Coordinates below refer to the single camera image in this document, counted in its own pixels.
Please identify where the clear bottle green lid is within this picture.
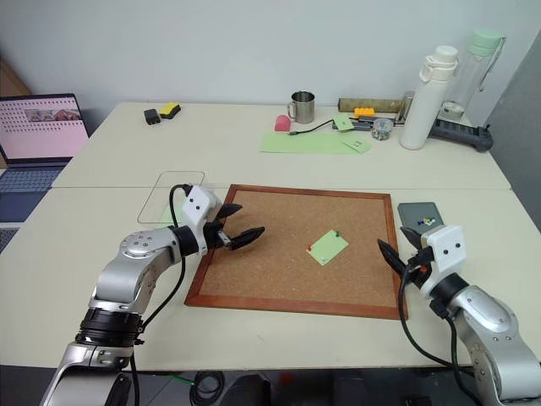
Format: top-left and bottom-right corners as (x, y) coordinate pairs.
(441, 28), (507, 120)

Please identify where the grey partition panel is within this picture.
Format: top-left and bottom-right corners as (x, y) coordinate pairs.
(484, 31), (541, 234)

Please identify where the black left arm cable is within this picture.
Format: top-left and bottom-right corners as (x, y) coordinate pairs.
(128, 184), (191, 406)

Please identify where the open laptop pink screen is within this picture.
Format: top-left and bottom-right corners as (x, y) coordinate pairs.
(0, 93), (90, 223)

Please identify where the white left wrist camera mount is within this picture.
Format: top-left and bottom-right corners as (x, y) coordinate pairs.
(181, 184), (223, 233)

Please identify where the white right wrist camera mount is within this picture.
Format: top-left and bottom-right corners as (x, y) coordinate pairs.
(424, 225), (468, 277)

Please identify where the clear jar of pins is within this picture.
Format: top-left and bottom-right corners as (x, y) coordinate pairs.
(371, 118), (394, 140)

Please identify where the coiled black cable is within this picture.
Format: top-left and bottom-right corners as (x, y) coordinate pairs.
(189, 370), (226, 403)

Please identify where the green cable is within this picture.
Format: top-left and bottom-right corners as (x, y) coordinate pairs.
(162, 372), (198, 387)

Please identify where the dark grey power strip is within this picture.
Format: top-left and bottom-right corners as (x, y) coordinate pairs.
(429, 117), (495, 154)

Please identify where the wood-framed cork board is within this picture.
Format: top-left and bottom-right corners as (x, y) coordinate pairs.
(184, 184), (410, 321)

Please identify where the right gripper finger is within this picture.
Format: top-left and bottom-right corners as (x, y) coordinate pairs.
(377, 239), (410, 281)
(399, 227), (424, 255)

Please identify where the clear plastic sheet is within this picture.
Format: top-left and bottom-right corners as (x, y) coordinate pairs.
(137, 170), (208, 224)

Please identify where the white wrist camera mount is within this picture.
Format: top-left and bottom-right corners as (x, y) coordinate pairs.
(424, 225), (468, 277)
(181, 184), (223, 233)

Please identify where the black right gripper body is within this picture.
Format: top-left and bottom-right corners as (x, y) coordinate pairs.
(406, 247), (434, 292)

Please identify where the long green paper sheet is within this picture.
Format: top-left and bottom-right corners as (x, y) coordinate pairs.
(259, 130), (373, 156)

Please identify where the grey pin box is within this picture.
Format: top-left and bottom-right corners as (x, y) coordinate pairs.
(396, 201), (447, 232)

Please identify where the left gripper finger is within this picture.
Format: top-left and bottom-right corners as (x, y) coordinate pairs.
(214, 202), (244, 222)
(227, 226), (266, 252)

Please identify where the white water bottle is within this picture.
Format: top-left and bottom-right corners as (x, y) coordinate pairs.
(399, 45), (461, 151)

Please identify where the brown cardboard box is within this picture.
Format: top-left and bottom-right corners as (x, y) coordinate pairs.
(0, 57), (33, 101)

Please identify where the yellow black object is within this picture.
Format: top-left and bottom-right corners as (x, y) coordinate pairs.
(158, 101), (183, 120)

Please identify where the steel mug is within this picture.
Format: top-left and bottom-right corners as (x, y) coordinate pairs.
(287, 90), (317, 125)

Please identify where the green paper note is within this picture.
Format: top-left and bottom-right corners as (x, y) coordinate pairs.
(304, 230), (351, 267)
(160, 205), (189, 224)

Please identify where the thin black cable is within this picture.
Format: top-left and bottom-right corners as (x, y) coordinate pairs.
(288, 119), (339, 137)

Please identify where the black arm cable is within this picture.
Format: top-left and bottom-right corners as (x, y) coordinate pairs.
(128, 184), (191, 406)
(396, 261), (481, 406)

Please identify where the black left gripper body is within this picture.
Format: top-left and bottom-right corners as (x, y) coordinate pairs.
(198, 218), (234, 255)

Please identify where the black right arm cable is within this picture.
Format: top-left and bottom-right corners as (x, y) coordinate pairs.
(396, 261), (481, 406)

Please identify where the dark rounded shape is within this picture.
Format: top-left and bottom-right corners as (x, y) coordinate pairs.
(219, 372), (272, 406)

